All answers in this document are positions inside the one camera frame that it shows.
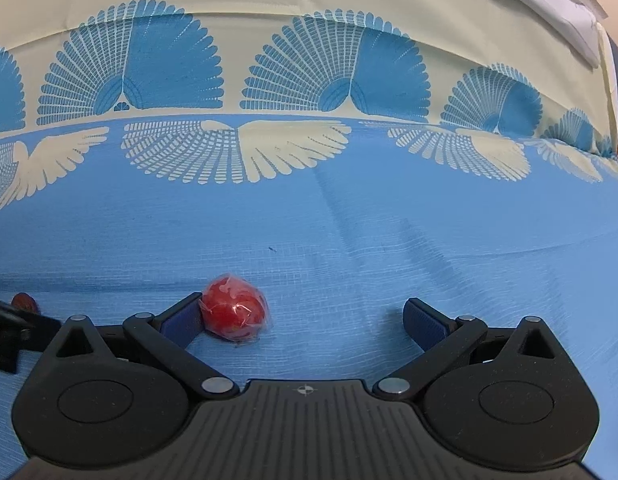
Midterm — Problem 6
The white cloth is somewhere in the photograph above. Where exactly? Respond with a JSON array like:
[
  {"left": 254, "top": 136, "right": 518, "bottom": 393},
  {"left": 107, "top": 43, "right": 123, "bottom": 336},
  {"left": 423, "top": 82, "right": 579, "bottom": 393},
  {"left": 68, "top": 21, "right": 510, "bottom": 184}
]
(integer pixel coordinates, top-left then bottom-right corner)
[{"left": 464, "top": 0, "right": 611, "bottom": 67}]

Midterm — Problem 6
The red fruit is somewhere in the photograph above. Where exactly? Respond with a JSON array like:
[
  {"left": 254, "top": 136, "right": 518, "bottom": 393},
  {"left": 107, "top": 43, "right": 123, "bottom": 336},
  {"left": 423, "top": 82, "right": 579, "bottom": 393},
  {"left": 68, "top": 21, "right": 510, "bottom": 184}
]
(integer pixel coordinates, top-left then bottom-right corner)
[
  {"left": 11, "top": 292, "right": 40, "bottom": 315},
  {"left": 199, "top": 274, "right": 270, "bottom": 344}
]

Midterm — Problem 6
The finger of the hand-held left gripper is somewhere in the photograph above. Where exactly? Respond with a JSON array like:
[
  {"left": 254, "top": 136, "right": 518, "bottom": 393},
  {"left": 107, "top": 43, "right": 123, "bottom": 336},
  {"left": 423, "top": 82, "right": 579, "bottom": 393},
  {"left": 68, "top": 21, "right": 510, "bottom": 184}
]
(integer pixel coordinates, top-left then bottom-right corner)
[{"left": 0, "top": 300, "right": 62, "bottom": 374}]

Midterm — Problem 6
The blue fan print bedsheet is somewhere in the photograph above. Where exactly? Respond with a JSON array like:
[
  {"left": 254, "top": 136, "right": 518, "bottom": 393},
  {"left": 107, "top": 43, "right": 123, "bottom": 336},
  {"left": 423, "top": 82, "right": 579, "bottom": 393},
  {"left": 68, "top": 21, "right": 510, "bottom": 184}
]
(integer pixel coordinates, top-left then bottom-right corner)
[{"left": 0, "top": 0, "right": 618, "bottom": 480}]

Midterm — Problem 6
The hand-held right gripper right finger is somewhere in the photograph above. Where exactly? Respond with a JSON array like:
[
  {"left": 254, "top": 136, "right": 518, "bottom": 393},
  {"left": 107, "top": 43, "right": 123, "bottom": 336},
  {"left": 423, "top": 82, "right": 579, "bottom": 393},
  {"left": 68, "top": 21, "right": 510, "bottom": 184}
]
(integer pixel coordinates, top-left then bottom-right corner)
[{"left": 373, "top": 298, "right": 555, "bottom": 401}]

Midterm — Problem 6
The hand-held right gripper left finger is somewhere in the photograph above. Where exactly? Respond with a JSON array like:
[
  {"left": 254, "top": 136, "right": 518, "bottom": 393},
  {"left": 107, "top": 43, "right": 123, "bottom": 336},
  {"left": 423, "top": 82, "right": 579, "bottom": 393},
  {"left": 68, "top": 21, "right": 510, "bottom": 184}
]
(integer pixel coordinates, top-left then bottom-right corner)
[{"left": 54, "top": 292, "right": 241, "bottom": 401}]

